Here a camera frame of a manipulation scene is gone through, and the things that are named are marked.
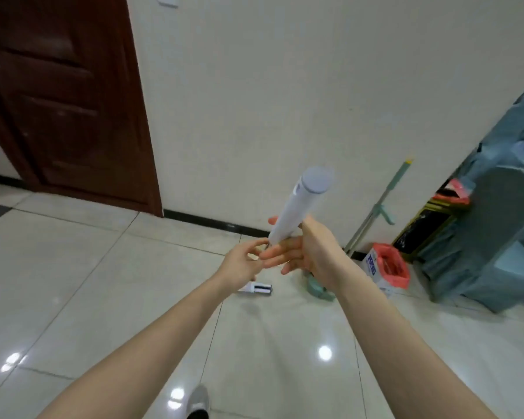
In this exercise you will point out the person's grey shoe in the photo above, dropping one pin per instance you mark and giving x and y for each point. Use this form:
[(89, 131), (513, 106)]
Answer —
[(198, 403)]

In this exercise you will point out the grey-green padded board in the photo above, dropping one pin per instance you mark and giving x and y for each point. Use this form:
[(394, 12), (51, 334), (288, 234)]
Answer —
[(506, 209)]

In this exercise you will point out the red plastic bag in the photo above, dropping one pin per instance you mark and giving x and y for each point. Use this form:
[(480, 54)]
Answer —
[(453, 191)]

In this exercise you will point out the dark brown wooden door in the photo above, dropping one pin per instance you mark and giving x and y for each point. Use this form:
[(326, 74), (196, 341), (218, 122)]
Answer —
[(70, 100)]

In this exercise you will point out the black and yellow bag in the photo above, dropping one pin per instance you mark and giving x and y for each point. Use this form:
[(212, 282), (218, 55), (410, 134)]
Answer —
[(425, 229)]

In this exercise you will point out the white vacuum floor head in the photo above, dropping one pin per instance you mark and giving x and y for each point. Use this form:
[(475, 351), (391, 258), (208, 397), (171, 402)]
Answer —
[(257, 288)]

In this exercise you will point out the person's right forearm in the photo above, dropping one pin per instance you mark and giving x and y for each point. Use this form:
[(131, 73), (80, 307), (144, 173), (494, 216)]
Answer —
[(401, 349)]

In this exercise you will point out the blue cloth cover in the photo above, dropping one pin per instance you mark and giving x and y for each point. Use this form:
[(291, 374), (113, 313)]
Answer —
[(498, 139)]

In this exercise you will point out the person's left forearm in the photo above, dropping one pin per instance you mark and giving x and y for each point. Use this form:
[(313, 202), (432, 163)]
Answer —
[(157, 353)]

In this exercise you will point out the person's right thumb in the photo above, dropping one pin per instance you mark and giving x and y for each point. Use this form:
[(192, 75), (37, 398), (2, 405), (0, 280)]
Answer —
[(273, 221)]

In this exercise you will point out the person's left hand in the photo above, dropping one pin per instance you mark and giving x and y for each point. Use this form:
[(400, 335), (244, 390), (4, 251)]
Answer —
[(238, 268)]

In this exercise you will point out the green mop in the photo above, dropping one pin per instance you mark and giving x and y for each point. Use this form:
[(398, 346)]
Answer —
[(377, 209)]

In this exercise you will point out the cardboard box with red bag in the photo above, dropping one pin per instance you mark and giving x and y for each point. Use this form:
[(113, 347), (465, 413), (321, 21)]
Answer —
[(386, 268)]

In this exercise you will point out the black baseboard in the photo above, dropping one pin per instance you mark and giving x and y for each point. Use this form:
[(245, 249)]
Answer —
[(209, 222)]

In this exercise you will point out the person's left fingers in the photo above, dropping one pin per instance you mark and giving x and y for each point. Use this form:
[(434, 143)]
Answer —
[(256, 246)]

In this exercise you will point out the person's right hand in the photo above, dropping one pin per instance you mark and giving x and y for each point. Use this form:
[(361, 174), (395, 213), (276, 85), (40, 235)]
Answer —
[(321, 253)]

